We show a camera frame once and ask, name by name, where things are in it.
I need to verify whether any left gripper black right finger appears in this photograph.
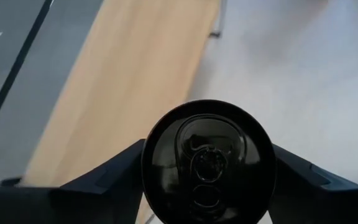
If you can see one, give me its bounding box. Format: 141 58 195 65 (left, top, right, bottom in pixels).
267 143 358 224

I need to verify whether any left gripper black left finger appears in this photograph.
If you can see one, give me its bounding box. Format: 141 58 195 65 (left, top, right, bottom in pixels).
0 139 145 224

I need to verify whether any wooden shelf with black frame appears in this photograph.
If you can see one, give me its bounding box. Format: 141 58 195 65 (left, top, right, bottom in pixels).
0 0 228 224

